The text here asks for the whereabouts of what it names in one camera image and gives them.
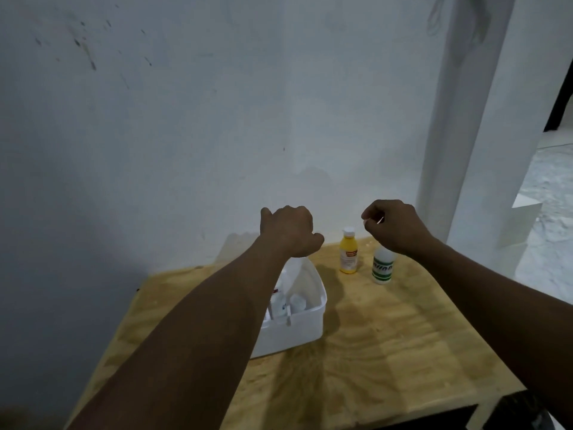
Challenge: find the person's right hand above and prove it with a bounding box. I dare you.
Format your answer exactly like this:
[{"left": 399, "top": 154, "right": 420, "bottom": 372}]
[{"left": 361, "top": 199, "right": 434, "bottom": 258}]

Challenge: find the person's left hand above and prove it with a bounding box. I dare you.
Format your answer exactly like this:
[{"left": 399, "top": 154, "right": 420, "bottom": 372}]
[{"left": 260, "top": 205, "right": 325, "bottom": 258}]

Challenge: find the person's right forearm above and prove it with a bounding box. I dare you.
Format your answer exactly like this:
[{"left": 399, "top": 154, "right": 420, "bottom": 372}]
[{"left": 414, "top": 237, "right": 573, "bottom": 430}]

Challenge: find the person's left forearm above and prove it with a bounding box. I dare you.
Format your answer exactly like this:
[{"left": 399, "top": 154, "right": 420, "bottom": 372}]
[{"left": 67, "top": 237, "right": 296, "bottom": 430}]

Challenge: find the yellow medicine bottle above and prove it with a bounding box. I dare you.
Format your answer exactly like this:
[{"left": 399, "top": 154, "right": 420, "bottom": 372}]
[{"left": 339, "top": 227, "right": 359, "bottom": 275}]

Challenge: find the white bottle with green label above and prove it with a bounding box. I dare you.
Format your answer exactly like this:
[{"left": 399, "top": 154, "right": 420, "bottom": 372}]
[{"left": 372, "top": 245, "right": 397, "bottom": 285}]

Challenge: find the white plastic storage box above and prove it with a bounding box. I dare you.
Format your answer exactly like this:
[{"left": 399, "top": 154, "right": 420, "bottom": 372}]
[{"left": 249, "top": 257, "right": 328, "bottom": 360}]

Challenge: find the white table leg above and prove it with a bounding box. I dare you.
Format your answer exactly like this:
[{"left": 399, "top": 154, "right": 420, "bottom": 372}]
[{"left": 466, "top": 393, "right": 504, "bottom": 430}]

